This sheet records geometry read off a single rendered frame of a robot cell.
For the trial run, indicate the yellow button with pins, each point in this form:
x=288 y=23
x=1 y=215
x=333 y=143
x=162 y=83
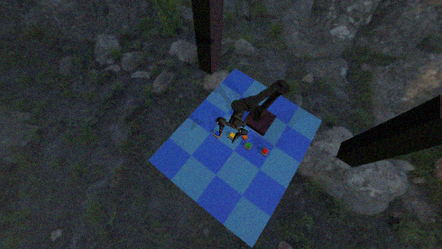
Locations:
x=231 y=136

